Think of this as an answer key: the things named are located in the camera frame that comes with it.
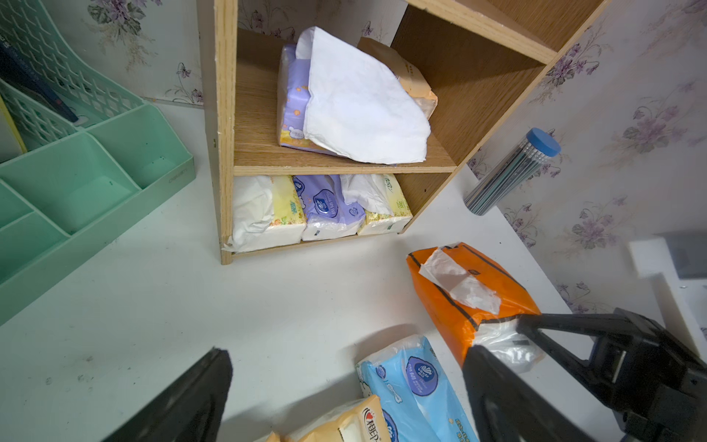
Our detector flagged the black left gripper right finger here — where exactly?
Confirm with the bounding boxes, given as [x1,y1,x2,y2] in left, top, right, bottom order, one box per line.
[462,346,591,441]

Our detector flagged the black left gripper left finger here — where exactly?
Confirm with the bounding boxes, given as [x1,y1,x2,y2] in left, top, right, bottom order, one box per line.
[106,348,233,441]

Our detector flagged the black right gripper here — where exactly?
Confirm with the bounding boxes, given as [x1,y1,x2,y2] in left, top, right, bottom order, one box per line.
[517,311,706,441]

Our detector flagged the blue tissue pack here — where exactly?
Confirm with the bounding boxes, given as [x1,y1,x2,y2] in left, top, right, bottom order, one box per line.
[355,335,478,442]

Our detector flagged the orange tissue pack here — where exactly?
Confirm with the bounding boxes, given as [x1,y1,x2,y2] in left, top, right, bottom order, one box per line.
[406,242,545,373]

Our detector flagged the yellow-green tissue pack left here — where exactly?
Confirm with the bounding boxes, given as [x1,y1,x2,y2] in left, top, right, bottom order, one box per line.
[222,175,307,253]

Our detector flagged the yellow-green floral tissue pack right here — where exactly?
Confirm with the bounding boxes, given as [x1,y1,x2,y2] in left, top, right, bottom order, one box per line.
[340,174,412,236]

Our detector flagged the purple tissue pack bottom shelf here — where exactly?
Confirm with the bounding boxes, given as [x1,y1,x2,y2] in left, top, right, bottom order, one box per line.
[293,175,366,241]

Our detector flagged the purple tissue pack shelf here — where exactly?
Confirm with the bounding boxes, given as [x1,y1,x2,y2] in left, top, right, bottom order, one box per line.
[293,175,366,241]
[276,27,431,166]

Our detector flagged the beige tissue pack middle shelf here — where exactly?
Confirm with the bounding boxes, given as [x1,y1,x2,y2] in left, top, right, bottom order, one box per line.
[357,37,438,120]

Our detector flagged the wooden shelf unit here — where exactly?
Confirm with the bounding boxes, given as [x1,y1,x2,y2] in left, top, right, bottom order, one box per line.
[197,1,607,241]

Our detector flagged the purple tissue pack middle shelf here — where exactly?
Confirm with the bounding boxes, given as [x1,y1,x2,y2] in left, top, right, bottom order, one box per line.
[276,27,431,166]

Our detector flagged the clear pencil tube blue lid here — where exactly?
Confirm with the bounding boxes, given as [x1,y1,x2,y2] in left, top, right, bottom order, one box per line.
[464,128,562,215]

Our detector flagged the mint green desk organizer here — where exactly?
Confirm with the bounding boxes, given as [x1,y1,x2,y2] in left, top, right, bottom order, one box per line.
[1,1,195,320]

